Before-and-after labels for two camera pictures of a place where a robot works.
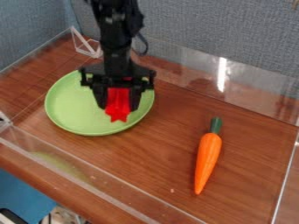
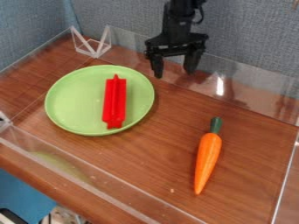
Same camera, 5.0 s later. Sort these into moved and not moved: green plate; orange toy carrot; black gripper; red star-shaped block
Moved: black gripper; red star-shaped block
Not moved: green plate; orange toy carrot
